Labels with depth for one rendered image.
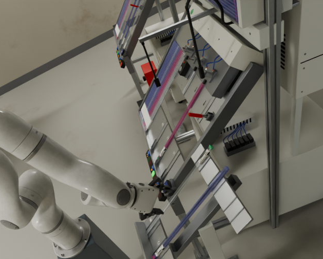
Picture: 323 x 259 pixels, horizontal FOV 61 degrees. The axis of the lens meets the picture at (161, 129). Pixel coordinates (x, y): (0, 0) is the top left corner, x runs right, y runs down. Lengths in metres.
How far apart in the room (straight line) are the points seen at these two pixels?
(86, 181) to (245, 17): 0.65
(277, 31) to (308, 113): 0.85
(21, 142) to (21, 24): 3.93
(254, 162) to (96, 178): 0.91
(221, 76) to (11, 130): 0.70
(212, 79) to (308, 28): 0.35
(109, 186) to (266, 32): 0.64
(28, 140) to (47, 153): 0.06
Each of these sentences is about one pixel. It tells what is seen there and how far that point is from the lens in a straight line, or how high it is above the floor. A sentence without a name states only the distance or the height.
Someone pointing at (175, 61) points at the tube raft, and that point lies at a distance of 1.49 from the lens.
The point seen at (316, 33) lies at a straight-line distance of 1.09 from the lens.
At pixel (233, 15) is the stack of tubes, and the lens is 0.96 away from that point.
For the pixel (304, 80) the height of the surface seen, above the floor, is 1.08.
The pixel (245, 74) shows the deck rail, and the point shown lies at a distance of 1.01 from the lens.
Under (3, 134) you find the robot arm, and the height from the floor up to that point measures 1.45.
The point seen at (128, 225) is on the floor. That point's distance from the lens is 2.19.
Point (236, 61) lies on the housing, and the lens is 0.98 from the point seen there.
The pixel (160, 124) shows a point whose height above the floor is 0.82.
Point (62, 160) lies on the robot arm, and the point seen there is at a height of 1.32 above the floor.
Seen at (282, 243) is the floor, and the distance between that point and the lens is 1.94.
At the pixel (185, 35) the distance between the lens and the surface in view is 1.51.
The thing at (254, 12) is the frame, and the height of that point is 1.43.
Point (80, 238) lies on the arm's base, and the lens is 1.40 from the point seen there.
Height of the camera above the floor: 1.80
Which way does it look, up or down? 42 degrees down
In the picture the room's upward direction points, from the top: 23 degrees counter-clockwise
